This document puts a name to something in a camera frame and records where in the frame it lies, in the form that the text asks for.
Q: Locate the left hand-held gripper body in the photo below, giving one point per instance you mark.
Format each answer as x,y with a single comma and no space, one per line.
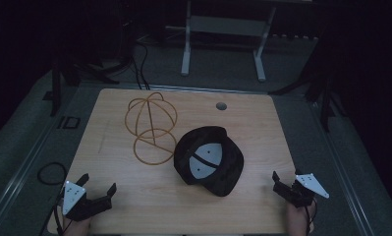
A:
73,198

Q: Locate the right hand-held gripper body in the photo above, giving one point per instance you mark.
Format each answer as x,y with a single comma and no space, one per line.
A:
301,193

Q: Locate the black baseball cap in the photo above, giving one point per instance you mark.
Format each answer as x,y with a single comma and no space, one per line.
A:
208,160

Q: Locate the person's right hand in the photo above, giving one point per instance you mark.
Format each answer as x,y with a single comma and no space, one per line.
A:
296,220

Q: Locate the person's left hand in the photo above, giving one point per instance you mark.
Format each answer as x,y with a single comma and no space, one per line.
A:
76,227

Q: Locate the black tripod stand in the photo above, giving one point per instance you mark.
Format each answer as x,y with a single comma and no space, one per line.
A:
57,88
324,98

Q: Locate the grey round table grommet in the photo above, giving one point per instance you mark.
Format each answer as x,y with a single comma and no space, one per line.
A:
221,106

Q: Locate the black rectangular floor bracket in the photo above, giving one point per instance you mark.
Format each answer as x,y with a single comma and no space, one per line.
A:
69,123

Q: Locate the white metal desk frame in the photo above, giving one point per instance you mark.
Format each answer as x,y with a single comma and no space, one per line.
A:
228,26

